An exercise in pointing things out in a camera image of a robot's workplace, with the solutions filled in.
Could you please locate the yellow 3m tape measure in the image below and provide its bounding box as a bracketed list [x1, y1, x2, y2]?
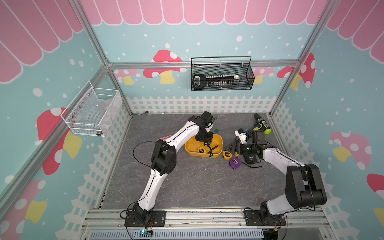
[198, 147, 207, 154]

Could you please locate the yellow storage box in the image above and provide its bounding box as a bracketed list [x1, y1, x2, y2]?
[185, 134, 223, 158]

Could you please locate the purple tape measure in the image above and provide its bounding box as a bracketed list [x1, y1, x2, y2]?
[229, 157, 242, 170]

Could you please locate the small yellow tape measure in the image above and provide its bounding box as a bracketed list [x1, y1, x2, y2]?
[223, 151, 233, 161]

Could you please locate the yellow black tape measure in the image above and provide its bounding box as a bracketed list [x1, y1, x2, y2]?
[244, 154, 258, 165]

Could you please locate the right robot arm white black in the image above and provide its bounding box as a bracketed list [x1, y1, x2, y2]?
[233, 129, 327, 225]

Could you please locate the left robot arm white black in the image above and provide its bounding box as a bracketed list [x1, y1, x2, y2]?
[132, 111, 216, 226]

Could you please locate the small green circuit board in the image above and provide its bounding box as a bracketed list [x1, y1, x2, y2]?
[139, 230, 154, 238]

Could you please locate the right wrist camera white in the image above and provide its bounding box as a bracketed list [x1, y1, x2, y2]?
[235, 129, 249, 145]

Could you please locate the green black cordless drill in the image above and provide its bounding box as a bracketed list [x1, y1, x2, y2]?
[253, 114, 272, 135]

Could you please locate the socket set rail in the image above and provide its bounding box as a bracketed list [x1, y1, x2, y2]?
[191, 74, 240, 90]

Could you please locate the black wire wall basket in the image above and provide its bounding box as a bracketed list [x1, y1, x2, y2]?
[191, 56, 255, 91]

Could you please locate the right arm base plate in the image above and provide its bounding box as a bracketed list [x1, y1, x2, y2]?
[243, 208, 287, 228]

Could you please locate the grey slotted cable duct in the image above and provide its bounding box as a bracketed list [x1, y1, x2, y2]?
[90, 229, 265, 240]

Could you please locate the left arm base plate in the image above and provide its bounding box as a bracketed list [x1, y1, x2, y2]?
[123, 211, 167, 228]

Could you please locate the white wire wall basket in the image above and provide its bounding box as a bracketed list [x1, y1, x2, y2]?
[61, 82, 123, 137]

